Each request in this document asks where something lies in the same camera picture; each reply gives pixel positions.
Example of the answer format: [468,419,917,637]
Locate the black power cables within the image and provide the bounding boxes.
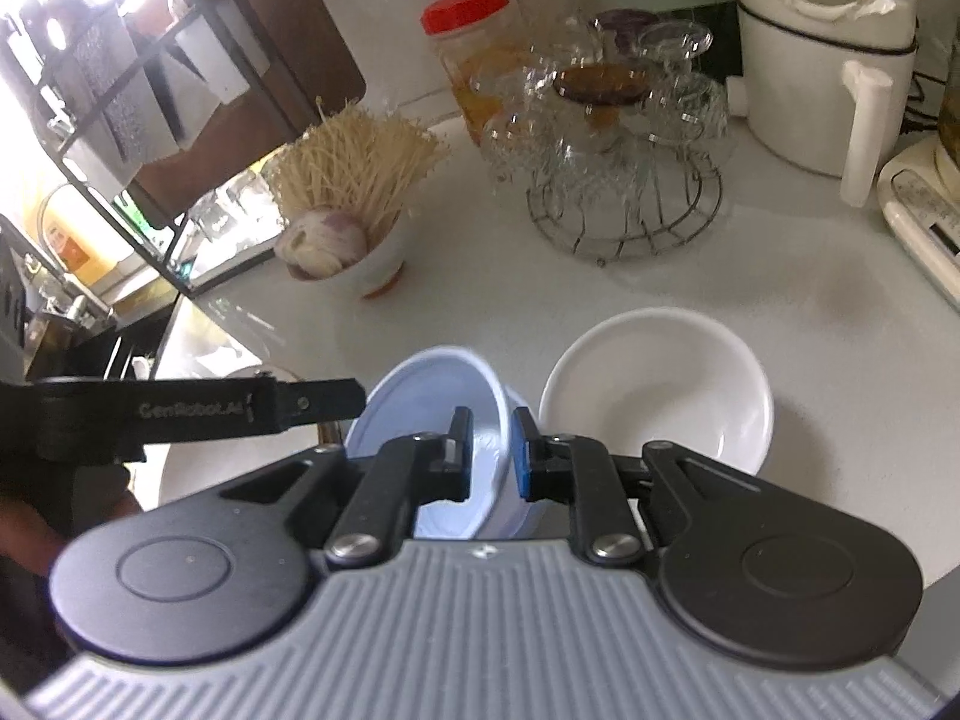
[900,45,947,137]

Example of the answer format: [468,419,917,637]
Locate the round wire cup rack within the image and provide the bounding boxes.
[525,157,725,265]

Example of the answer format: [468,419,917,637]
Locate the floral plate with dark rim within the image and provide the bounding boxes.
[157,364,353,507]

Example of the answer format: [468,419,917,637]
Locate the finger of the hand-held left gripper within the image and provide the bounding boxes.
[259,377,368,430]

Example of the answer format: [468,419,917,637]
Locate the bunch of pale thin sticks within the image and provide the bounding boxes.
[262,97,452,237]

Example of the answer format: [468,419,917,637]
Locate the brown wooden cutting board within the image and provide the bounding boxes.
[127,0,368,200]

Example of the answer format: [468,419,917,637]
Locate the patterned steel cleaver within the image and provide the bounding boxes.
[75,21,147,162]

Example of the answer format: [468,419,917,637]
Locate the plain white bowl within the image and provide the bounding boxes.
[538,307,775,477]

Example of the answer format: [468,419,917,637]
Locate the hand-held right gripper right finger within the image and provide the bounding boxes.
[510,406,788,565]

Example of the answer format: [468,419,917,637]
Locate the plain steel knife blade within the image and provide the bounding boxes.
[169,11,248,106]

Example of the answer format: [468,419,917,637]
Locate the black kitchen sink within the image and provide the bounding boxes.
[22,307,182,385]

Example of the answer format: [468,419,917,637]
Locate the red-lidded plastic jar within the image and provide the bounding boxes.
[421,0,542,149]

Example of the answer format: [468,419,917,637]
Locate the black metal knife rack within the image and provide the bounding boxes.
[0,0,272,295]

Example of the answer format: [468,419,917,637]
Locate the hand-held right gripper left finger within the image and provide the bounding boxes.
[220,405,475,571]

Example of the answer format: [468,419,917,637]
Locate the garlic bulb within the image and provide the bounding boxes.
[274,206,368,280]

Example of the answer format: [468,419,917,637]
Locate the yellow detergent bottle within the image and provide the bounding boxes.
[34,191,115,287]

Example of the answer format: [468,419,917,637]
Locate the small white bowl with garlic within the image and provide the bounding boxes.
[341,210,412,301]

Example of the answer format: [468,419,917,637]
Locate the white electric cooking pot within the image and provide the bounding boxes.
[726,0,925,209]

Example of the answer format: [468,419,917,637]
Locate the group of clear glass cups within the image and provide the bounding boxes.
[469,11,730,200]

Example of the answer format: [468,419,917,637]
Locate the blue plastic bowl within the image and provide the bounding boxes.
[345,345,515,541]
[480,386,552,541]

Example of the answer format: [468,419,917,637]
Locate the clear drinking glass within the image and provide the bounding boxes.
[225,171,265,235]
[189,187,227,242]

